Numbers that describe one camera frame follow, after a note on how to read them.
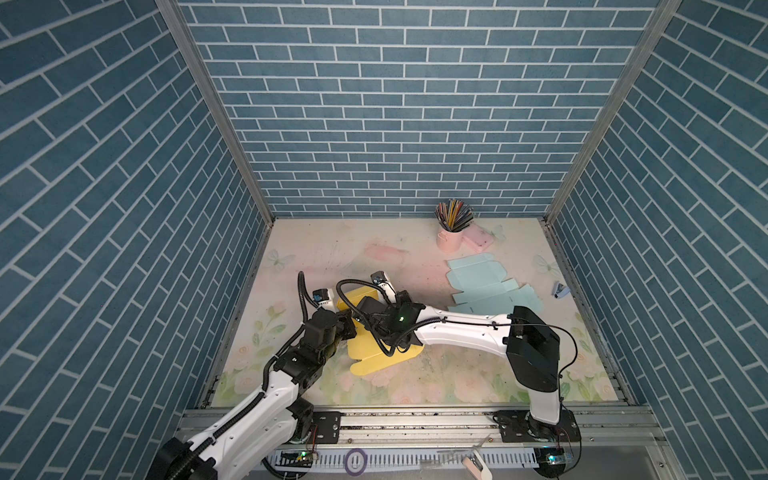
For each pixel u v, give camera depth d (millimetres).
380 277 725
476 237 1127
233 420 463
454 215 1046
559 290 988
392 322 617
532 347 504
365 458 704
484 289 994
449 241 1056
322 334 611
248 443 524
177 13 701
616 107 884
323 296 722
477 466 679
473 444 723
